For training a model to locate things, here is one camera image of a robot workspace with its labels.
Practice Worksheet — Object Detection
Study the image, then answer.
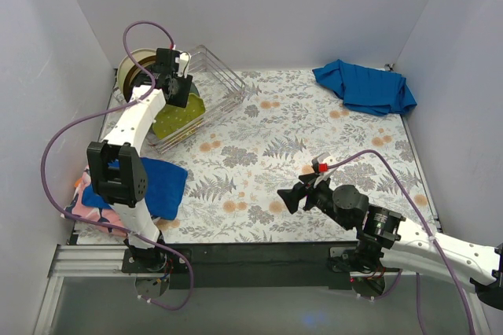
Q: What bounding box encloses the green polka dot plate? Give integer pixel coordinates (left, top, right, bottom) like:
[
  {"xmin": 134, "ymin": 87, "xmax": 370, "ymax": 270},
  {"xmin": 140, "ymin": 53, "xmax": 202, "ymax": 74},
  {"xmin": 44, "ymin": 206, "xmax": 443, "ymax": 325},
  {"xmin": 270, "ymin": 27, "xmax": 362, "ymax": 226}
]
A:
[{"xmin": 152, "ymin": 93, "xmax": 206, "ymax": 139}]

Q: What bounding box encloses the dark brown plate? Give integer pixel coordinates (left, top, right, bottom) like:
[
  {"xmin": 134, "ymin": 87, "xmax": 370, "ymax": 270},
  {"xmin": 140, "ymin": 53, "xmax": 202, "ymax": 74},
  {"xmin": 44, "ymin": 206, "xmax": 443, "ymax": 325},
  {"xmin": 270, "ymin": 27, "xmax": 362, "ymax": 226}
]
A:
[{"xmin": 128, "ymin": 57, "xmax": 158, "ymax": 94}]

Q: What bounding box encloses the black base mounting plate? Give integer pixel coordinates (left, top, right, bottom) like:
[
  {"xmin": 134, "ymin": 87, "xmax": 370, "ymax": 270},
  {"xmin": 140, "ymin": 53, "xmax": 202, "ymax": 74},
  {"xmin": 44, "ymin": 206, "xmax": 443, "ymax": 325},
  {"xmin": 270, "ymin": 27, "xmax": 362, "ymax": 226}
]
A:
[{"xmin": 121, "ymin": 241, "xmax": 402, "ymax": 291}]

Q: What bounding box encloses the blue cloth at back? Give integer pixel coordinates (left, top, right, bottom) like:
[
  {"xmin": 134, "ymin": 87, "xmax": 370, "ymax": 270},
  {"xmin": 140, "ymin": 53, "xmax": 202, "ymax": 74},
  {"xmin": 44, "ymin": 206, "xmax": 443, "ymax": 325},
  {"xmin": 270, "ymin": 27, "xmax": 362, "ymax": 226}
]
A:
[{"xmin": 313, "ymin": 60, "xmax": 417, "ymax": 116}]

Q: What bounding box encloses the pink patterned cloth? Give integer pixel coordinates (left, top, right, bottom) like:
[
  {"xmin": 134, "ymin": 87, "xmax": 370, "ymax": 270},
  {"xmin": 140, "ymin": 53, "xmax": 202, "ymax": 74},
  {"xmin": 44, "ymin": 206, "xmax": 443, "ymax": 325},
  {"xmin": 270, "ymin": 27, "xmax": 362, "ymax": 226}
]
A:
[{"xmin": 64, "ymin": 166, "xmax": 123, "ymax": 227}]

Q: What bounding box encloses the wire dish rack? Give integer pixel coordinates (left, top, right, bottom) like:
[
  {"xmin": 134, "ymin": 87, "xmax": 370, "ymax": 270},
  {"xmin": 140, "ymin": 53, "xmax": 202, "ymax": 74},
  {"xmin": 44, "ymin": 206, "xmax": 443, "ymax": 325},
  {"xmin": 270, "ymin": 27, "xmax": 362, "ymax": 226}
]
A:
[{"xmin": 101, "ymin": 46, "xmax": 245, "ymax": 153}]

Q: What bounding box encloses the aluminium frame rail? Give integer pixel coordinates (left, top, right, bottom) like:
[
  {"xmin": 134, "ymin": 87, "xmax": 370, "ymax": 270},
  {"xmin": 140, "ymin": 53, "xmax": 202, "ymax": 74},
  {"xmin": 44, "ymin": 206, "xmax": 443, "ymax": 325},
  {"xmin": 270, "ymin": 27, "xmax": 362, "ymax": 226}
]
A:
[{"xmin": 33, "ymin": 244, "xmax": 127, "ymax": 335}]

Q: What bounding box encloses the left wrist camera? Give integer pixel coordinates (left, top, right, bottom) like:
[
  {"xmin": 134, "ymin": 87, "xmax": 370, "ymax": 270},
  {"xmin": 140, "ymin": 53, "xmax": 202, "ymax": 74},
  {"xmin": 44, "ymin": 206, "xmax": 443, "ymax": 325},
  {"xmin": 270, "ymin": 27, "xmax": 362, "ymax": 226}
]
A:
[{"xmin": 175, "ymin": 51, "xmax": 192, "ymax": 78}]

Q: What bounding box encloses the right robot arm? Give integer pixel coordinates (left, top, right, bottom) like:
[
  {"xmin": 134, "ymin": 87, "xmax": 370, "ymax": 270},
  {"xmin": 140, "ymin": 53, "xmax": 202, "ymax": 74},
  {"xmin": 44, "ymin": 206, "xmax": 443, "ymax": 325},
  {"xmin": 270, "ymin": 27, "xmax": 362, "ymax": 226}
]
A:
[{"xmin": 277, "ymin": 174, "xmax": 502, "ymax": 309}]

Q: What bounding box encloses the blue folded towel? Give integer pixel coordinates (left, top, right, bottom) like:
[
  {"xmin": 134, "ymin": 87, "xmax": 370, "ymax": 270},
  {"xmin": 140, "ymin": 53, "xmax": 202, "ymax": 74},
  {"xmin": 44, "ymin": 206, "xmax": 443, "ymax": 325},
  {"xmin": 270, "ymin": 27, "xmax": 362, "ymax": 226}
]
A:
[{"xmin": 82, "ymin": 156, "xmax": 189, "ymax": 221}]

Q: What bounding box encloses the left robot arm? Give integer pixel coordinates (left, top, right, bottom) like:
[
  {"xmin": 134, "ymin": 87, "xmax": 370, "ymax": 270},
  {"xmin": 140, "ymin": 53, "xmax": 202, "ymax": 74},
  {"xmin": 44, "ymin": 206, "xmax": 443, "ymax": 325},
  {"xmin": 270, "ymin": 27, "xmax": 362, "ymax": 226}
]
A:
[{"xmin": 86, "ymin": 48, "xmax": 192, "ymax": 272}]

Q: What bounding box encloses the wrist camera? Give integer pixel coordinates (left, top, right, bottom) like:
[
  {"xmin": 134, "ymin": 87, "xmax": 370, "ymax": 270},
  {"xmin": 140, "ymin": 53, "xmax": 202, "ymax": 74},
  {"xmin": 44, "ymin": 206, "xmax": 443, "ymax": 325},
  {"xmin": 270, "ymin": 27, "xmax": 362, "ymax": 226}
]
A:
[
  {"xmin": 175, "ymin": 51, "xmax": 192, "ymax": 78},
  {"xmin": 312, "ymin": 153, "xmax": 335, "ymax": 187}
]

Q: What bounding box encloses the floral tablecloth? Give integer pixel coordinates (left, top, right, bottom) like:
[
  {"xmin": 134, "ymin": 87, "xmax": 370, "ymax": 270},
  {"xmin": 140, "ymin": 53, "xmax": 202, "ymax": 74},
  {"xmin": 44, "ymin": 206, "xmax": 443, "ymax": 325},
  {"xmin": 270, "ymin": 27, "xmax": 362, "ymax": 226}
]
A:
[{"xmin": 141, "ymin": 70, "xmax": 436, "ymax": 243}]

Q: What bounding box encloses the cream plate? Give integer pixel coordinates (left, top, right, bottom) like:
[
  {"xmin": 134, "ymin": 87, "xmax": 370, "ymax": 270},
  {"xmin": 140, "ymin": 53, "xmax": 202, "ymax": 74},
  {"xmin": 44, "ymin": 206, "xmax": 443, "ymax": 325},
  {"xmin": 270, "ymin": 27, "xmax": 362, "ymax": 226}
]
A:
[{"xmin": 116, "ymin": 48, "xmax": 156, "ymax": 102}]

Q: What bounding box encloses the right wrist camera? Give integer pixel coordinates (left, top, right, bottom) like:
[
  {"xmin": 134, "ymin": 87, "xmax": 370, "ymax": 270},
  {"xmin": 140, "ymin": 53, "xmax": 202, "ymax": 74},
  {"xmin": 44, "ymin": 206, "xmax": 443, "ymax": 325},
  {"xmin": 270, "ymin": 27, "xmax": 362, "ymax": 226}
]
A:
[{"xmin": 312, "ymin": 153, "xmax": 335, "ymax": 187}]

